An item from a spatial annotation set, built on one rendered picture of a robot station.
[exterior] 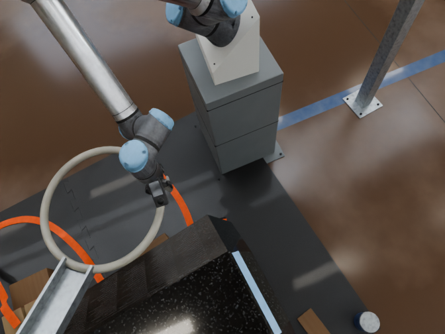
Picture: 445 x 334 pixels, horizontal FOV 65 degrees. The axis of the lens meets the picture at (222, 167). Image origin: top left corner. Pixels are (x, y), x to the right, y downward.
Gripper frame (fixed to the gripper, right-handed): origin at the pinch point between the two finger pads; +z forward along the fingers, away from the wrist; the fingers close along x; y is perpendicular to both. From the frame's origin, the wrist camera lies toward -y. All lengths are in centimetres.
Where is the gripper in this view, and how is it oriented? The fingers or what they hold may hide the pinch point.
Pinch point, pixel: (163, 193)
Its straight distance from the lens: 141.4
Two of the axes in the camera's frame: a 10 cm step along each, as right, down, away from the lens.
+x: -9.6, 2.7, 0.1
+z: 1.0, 3.5, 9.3
